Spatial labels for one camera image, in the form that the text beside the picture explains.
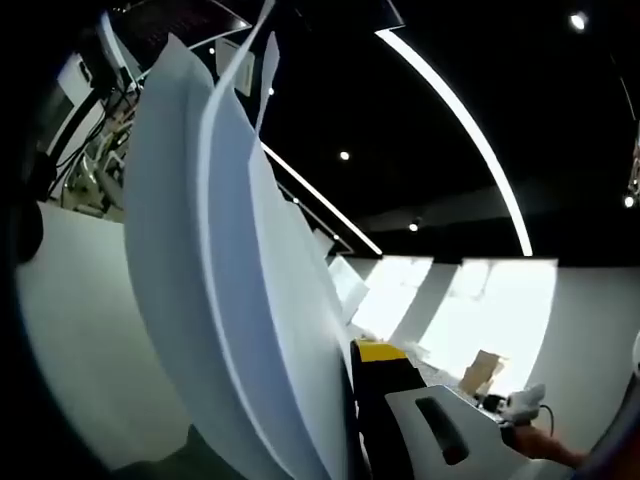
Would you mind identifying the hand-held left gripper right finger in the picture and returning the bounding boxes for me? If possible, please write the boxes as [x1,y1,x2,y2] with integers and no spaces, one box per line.
[348,338,582,480]

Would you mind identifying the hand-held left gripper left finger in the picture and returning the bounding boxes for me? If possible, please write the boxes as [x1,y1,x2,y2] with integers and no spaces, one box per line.
[112,424,287,480]

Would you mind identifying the stack of white printing papers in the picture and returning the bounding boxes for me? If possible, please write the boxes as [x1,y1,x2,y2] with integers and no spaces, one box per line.
[122,0,374,480]

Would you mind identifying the person's right hand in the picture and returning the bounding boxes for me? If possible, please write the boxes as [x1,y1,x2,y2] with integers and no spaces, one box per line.
[499,422,549,457]

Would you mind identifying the brown cardboard box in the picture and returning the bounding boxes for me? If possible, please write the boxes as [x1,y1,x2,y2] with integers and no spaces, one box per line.
[458,349,507,395]

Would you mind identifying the bright window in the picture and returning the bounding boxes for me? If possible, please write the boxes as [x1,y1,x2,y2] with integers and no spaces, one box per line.
[354,255,559,386]

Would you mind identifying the white whiteboard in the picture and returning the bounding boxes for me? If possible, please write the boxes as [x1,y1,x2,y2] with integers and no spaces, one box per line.
[327,254,371,326]

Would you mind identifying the straight ceiling light strip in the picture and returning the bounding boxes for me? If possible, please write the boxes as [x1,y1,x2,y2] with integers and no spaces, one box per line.
[374,27,534,259]

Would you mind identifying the black monitor stand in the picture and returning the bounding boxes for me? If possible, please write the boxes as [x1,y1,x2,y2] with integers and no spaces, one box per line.
[12,84,109,264]

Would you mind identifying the large hanging dark screen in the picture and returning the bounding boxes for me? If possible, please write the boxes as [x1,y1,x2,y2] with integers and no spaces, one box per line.
[124,0,254,51]

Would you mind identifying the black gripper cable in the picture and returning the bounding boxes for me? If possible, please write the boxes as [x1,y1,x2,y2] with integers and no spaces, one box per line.
[537,403,557,437]

